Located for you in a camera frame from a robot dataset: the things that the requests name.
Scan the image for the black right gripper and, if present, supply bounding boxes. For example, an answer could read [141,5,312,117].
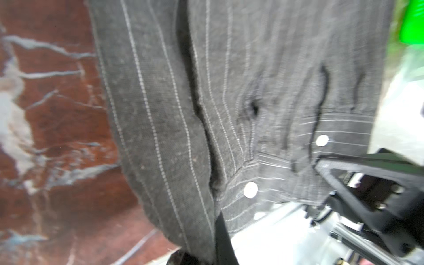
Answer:
[305,149,424,265]

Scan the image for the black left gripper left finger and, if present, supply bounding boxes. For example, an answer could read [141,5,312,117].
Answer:
[166,250,210,265]

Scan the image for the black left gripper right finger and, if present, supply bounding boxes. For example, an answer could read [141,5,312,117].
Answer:
[215,212,239,265]

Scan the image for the grey pinstriped long sleeve shirt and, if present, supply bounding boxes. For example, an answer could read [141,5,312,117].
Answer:
[88,1,395,263]

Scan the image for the green plastic basket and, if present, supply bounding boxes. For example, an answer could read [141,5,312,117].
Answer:
[399,0,424,45]

